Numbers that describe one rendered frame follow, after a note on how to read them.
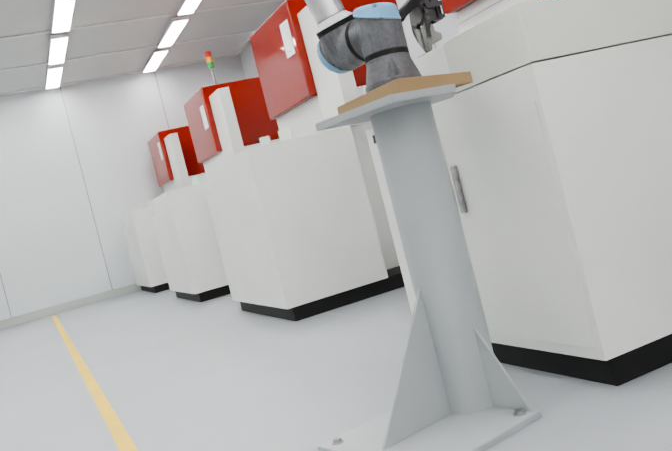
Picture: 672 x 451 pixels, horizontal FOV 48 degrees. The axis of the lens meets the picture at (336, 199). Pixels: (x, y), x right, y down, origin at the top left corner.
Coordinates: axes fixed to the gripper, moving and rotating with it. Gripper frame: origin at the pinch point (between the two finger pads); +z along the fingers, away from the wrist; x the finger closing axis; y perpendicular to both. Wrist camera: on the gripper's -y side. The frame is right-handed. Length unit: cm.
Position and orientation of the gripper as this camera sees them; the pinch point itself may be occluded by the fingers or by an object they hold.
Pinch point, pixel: (426, 51)
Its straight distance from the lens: 233.3
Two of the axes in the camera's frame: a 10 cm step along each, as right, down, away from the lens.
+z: 2.4, 9.7, 0.1
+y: 8.9, -2.3, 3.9
